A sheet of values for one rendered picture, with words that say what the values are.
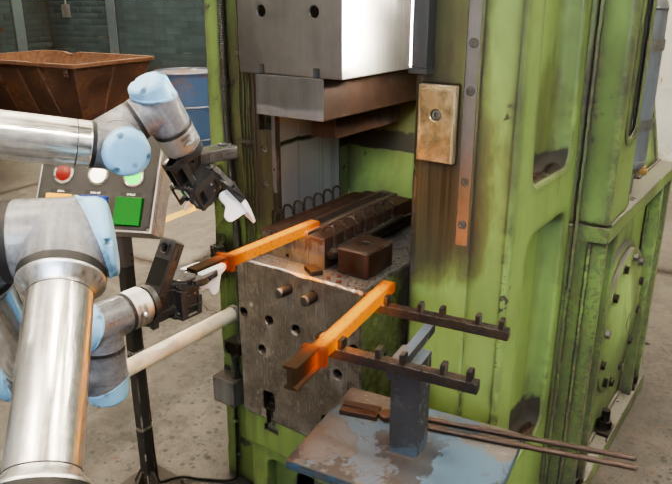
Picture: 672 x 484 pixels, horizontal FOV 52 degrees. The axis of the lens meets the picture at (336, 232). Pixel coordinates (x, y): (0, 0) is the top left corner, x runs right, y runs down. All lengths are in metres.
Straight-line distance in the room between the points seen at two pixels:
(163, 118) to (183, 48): 8.34
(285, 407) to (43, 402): 1.06
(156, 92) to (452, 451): 0.89
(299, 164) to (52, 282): 1.12
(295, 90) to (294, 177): 0.40
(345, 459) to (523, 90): 0.82
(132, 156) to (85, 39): 9.77
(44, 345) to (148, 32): 9.20
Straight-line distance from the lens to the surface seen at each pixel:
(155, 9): 9.89
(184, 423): 2.77
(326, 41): 1.53
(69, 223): 0.98
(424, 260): 1.67
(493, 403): 1.74
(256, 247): 1.54
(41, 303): 0.93
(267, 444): 1.97
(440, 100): 1.54
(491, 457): 1.46
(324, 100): 1.56
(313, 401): 1.77
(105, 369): 1.31
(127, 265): 2.06
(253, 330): 1.81
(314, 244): 1.66
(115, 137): 1.12
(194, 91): 6.18
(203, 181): 1.36
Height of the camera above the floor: 1.55
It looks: 19 degrees down
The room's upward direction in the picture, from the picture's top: straight up
